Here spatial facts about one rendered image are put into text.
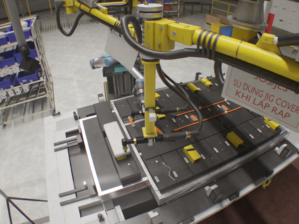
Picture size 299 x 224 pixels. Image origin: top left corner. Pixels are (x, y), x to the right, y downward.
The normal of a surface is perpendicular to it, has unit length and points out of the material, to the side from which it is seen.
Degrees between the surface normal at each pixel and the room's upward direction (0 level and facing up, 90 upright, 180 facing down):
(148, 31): 90
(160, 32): 90
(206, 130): 0
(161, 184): 0
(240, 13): 77
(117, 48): 90
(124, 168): 0
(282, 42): 111
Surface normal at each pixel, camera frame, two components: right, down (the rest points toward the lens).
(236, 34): -0.85, 0.33
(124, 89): 0.25, 0.61
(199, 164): 0.00, -0.78
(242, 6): -0.79, 0.17
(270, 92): -0.68, 0.46
